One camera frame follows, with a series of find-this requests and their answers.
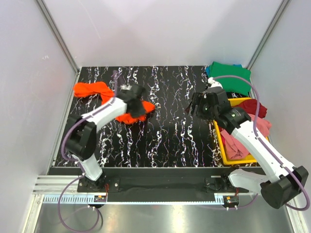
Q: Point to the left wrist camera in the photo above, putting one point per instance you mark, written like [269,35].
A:
[127,91]

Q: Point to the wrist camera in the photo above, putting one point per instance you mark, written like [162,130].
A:
[127,91]
[211,83]

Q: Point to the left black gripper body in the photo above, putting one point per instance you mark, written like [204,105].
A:
[139,110]

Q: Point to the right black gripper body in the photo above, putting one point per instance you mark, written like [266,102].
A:
[205,111]

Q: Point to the orange t shirt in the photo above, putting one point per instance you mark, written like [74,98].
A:
[83,90]

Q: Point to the aluminium frame rail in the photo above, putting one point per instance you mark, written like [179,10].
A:
[37,198]

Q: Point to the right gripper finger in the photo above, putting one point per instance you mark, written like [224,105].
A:
[193,109]
[196,98]

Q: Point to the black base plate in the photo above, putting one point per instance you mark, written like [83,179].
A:
[160,185]

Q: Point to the dark red t shirt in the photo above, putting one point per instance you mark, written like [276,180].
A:
[250,106]

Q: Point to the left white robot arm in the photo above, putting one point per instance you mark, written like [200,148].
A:
[80,141]

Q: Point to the folded green t shirt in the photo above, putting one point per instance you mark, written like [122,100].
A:
[234,80]

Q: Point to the pink t shirt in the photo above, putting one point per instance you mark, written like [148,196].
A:
[234,149]

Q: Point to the yellow plastic bin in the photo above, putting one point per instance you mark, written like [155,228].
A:
[249,159]

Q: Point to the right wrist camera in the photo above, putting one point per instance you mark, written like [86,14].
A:
[211,83]

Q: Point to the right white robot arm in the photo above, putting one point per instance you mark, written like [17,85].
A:
[281,181]

